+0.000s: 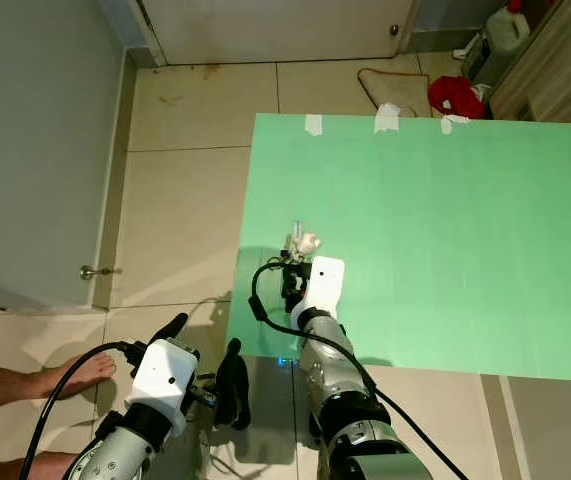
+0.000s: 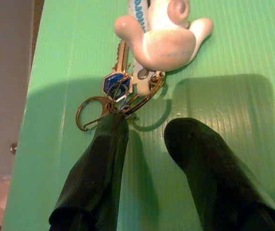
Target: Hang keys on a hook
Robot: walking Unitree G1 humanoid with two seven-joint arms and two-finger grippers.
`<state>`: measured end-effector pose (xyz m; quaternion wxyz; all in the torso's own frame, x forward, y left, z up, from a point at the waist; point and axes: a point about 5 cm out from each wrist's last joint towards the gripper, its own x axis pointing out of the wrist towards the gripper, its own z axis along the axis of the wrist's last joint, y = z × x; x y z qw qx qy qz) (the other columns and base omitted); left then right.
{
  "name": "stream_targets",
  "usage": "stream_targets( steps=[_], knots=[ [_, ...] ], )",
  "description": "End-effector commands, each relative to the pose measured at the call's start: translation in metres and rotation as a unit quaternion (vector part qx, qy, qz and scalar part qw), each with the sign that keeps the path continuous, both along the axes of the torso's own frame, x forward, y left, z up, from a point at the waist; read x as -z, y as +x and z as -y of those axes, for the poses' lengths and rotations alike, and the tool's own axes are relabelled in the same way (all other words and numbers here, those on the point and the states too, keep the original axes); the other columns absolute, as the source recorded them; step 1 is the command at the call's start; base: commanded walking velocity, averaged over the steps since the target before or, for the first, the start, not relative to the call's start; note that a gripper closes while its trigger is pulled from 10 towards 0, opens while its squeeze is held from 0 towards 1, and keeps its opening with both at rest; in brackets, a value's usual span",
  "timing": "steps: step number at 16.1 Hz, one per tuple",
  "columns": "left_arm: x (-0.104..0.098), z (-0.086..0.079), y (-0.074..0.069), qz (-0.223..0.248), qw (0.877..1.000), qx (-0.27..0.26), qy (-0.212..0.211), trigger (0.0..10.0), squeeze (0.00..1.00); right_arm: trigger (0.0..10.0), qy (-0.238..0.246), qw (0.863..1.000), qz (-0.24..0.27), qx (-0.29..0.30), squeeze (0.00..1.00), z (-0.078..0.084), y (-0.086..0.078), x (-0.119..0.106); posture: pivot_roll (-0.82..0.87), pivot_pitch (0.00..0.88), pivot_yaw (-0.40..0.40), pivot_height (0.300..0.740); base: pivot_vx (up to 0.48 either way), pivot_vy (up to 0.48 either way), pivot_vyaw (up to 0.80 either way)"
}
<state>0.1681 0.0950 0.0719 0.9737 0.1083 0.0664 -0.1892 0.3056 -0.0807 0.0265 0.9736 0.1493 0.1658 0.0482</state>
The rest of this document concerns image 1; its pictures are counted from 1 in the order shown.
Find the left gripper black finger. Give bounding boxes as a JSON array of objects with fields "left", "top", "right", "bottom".
[
  {"left": 213, "top": 338, "right": 253, "bottom": 431},
  {"left": 148, "top": 313, "right": 190, "bottom": 348}
]

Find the metal door stop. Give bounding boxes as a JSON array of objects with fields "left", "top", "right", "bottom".
[{"left": 80, "top": 265, "right": 123, "bottom": 281}]

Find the green-topped wooden table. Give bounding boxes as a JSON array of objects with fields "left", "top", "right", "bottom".
[{"left": 225, "top": 113, "right": 571, "bottom": 379}]

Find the person's bare leg and foot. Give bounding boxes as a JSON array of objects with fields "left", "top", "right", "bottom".
[
  {"left": 0, "top": 452, "right": 78, "bottom": 480},
  {"left": 0, "top": 352, "right": 116, "bottom": 419}
]

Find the beige floor mat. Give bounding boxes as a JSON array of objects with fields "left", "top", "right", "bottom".
[{"left": 357, "top": 68, "right": 434, "bottom": 116}]

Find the red bag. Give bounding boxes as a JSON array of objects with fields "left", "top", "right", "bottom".
[{"left": 428, "top": 75, "right": 488, "bottom": 119}]

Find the grey door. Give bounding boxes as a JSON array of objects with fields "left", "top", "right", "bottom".
[{"left": 0, "top": 0, "right": 126, "bottom": 311}]

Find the white door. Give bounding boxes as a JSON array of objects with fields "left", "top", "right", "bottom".
[{"left": 137, "top": 0, "right": 418, "bottom": 66}]

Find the wooden cabinet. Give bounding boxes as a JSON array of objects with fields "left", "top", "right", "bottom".
[{"left": 490, "top": 0, "right": 571, "bottom": 176}]

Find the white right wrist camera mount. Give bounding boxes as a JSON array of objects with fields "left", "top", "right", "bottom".
[{"left": 303, "top": 256, "right": 347, "bottom": 315}]

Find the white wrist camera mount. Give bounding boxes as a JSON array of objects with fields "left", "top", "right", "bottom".
[
  {"left": 303, "top": 256, "right": 347, "bottom": 315},
  {"left": 130, "top": 338, "right": 208, "bottom": 423}
]

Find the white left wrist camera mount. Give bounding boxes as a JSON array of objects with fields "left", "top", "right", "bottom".
[{"left": 130, "top": 338, "right": 208, "bottom": 423}]

